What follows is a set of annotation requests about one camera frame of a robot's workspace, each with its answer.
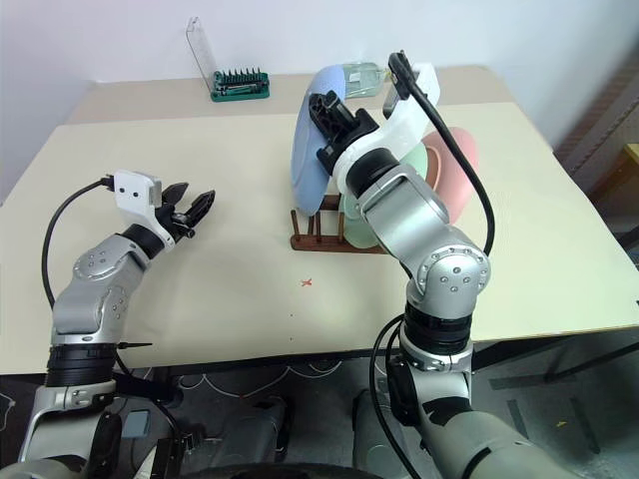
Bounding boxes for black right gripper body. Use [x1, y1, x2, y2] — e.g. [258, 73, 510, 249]
[315, 106, 379, 174]

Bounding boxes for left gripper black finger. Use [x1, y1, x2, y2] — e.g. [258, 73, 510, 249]
[183, 189, 218, 227]
[162, 183, 191, 209]

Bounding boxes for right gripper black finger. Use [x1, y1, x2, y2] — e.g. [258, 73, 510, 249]
[309, 90, 346, 145]

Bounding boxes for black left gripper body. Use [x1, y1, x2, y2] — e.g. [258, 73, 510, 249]
[154, 203, 199, 241]

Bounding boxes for blue plate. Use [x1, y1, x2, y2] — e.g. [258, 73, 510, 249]
[291, 64, 346, 217]

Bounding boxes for green plate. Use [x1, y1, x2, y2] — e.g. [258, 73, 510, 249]
[337, 144, 430, 249]

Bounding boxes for red plate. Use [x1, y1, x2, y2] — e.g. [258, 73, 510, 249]
[422, 127, 482, 217]

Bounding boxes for brown wooden dish rack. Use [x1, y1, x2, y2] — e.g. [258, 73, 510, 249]
[290, 194, 390, 255]

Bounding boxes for clear plastic bag green contents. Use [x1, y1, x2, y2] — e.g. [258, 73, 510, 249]
[341, 60, 395, 99]

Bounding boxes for green screwdriver bit set case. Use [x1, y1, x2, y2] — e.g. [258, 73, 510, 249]
[185, 16, 273, 104]

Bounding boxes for dark grey rounded shape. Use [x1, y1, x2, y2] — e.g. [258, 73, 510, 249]
[351, 388, 401, 479]
[219, 396, 292, 470]

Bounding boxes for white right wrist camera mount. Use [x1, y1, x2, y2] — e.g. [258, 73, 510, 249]
[332, 62, 441, 195]

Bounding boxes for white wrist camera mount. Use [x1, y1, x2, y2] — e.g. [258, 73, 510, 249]
[332, 62, 441, 195]
[113, 170, 176, 245]

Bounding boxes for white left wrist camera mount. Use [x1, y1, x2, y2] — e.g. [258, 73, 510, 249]
[113, 170, 176, 245]

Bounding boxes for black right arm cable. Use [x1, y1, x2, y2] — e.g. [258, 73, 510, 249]
[386, 49, 496, 255]

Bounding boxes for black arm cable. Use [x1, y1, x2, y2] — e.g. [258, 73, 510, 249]
[386, 49, 496, 255]
[41, 175, 117, 306]

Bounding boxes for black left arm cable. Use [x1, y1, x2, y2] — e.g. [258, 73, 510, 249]
[41, 175, 117, 306]

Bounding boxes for white looped cord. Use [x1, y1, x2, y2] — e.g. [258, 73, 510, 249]
[178, 362, 346, 396]

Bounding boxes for black right shoulder cable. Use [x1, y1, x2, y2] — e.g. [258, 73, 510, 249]
[368, 314, 436, 479]

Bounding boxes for black table frame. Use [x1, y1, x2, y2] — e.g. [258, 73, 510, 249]
[114, 326, 639, 400]

